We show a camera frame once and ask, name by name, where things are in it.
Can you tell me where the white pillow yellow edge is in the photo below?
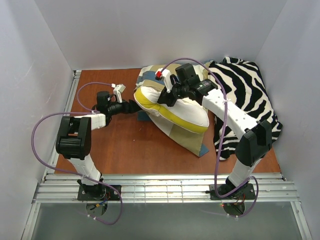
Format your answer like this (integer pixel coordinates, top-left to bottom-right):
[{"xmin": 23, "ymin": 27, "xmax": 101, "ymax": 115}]
[{"xmin": 133, "ymin": 86, "xmax": 210, "ymax": 134}]

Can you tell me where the beige blue patchwork pillowcase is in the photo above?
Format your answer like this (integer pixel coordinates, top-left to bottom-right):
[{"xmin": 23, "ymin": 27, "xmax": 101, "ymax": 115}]
[{"xmin": 134, "ymin": 65, "xmax": 209, "ymax": 157}]

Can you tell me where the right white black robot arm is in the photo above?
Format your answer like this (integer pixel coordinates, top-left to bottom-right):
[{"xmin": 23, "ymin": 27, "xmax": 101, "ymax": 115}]
[{"xmin": 155, "ymin": 63, "xmax": 272, "ymax": 199}]

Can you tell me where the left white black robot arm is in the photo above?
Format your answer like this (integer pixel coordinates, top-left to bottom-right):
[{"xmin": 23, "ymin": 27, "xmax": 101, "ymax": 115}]
[{"xmin": 55, "ymin": 91, "xmax": 141, "ymax": 198}]

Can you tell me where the zebra print blanket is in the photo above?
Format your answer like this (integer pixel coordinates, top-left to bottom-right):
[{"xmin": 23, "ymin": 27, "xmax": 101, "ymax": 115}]
[{"xmin": 209, "ymin": 57, "xmax": 283, "ymax": 161}]

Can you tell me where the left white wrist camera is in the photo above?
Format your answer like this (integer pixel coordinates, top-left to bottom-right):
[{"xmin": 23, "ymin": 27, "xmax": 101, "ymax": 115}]
[{"xmin": 111, "ymin": 83, "xmax": 126, "ymax": 103}]

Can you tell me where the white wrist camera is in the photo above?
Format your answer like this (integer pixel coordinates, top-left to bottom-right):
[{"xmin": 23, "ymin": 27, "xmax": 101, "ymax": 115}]
[
  {"xmin": 155, "ymin": 68, "xmax": 173, "ymax": 93},
  {"xmin": 111, "ymin": 83, "xmax": 126, "ymax": 103}
]

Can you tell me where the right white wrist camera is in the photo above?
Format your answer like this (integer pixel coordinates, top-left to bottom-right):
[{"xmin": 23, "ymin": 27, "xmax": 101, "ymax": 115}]
[{"xmin": 155, "ymin": 68, "xmax": 173, "ymax": 93}]

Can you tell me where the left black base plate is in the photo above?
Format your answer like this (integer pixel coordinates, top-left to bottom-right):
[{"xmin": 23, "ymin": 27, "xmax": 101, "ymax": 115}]
[{"xmin": 77, "ymin": 184, "xmax": 122, "ymax": 201}]

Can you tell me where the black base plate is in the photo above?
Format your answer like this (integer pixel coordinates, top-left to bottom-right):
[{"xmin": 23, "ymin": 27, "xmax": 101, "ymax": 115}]
[
  {"xmin": 205, "ymin": 183, "xmax": 256, "ymax": 200},
  {"xmin": 77, "ymin": 184, "xmax": 122, "ymax": 201}
]

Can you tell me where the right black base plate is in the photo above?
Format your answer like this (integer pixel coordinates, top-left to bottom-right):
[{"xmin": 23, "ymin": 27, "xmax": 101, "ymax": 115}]
[{"xmin": 205, "ymin": 183, "xmax": 256, "ymax": 200}]

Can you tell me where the aluminium rail frame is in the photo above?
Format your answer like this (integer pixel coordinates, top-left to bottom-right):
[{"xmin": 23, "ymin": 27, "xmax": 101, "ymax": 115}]
[{"xmin": 21, "ymin": 69, "xmax": 313, "ymax": 240}]

